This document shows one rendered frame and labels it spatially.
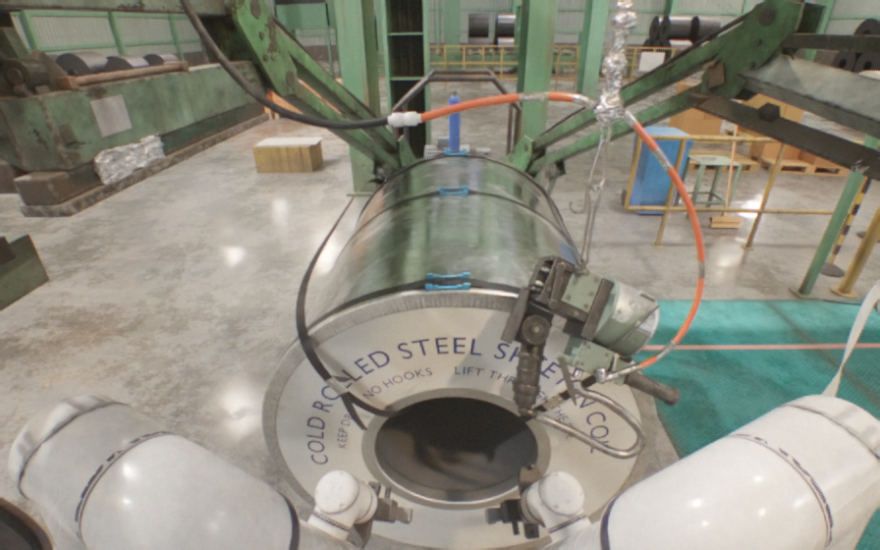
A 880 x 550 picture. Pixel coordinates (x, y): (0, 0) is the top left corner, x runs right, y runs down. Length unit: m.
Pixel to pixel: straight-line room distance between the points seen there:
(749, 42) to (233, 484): 1.55
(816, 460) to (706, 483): 0.10
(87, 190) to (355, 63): 4.91
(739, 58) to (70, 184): 1.60
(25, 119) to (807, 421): 1.02
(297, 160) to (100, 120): 6.32
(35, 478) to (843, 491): 0.72
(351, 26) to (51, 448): 5.31
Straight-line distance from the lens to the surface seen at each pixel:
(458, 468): 1.69
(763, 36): 1.55
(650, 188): 5.43
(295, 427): 1.42
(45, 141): 0.83
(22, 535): 1.88
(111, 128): 0.89
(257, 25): 1.38
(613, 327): 0.91
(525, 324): 0.88
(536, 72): 5.53
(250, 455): 2.58
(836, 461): 0.53
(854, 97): 1.33
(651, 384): 1.02
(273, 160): 7.28
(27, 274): 1.17
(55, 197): 0.81
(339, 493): 0.99
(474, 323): 1.06
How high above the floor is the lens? 1.90
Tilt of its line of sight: 30 degrees down
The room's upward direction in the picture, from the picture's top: 1 degrees counter-clockwise
